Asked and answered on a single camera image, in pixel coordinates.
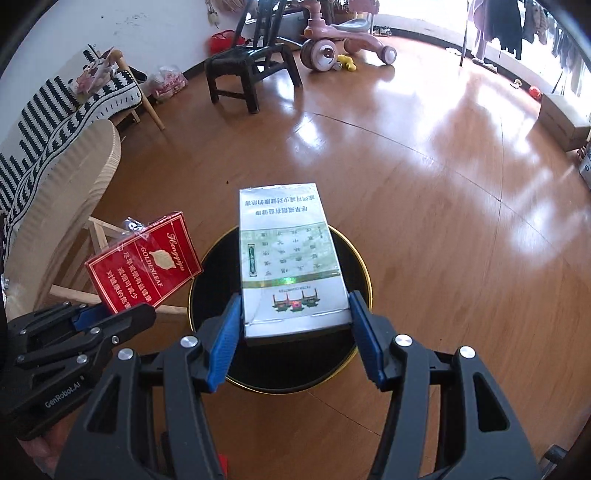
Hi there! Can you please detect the red cigarette box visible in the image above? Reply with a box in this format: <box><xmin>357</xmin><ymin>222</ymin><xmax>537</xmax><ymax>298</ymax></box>
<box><xmin>85</xmin><ymin>212</ymin><xmax>202</xmax><ymax>313</ymax></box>

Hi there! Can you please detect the white green cigarette box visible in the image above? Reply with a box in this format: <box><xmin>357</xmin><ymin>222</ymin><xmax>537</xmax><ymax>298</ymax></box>
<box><xmin>238</xmin><ymin>183</ymin><xmax>351</xmax><ymax>343</ymax></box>

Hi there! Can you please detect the left hand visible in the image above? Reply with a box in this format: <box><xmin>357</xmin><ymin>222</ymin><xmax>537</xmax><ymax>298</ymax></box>
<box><xmin>19</xmin><ymin>414</ymin><xmax>75</xmax><ymax>478</ymax></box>

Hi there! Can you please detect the oval wooden coffee table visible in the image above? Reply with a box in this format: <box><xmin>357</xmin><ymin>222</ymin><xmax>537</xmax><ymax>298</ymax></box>
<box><xmin>4</xmin><ymin>120</ymin><xmax>123</xmax><ymax>322</ymax></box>

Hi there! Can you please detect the striped blanket wooden sofa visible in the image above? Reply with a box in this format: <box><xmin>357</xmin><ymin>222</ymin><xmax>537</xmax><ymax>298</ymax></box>
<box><xmin>1</xmin><ymin>45</ymin><xmax>143</xmax><ymax>230</ymax></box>

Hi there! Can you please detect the pink printed cushion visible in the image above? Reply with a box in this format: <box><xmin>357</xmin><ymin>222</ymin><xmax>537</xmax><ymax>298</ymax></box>
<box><xmin>71</xmin><ymin>48</ymin><xmax>117</xmax><ymax>97</ymax></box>

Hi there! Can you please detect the white red plastic bag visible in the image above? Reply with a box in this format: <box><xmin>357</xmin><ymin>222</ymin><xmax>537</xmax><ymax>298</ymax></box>
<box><xmin>145</xmin><ymin>65</ymin><xmax>187</xmax><ymax>102</ymax></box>

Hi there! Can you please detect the black wooden chair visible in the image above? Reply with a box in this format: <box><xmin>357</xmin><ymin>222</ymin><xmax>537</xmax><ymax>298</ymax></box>
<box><xmin>204</xmin><ymin>0</ymin><xmax>303</xmax><ymax>114</ymax></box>

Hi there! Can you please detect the cardboard box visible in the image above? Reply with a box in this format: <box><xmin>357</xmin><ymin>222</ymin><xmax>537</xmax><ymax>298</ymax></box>
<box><xmin>538</xmin><ymin>94</ymin><xmax>590</xmax><ymax>152</ymax></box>

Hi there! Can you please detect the pink kids ride-on scooter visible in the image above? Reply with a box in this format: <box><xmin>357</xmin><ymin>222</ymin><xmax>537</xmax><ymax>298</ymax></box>
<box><xmin>297</xmin><ymin>1</ymin><xmax>397</xmax><ymax>72</ymax></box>

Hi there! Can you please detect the yellow toy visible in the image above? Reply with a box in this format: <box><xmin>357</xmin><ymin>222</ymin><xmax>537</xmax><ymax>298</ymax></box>
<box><xmin>335</xmin><ymin>54</ymin><xmax>358</xmax><ymax>72</ymax></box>

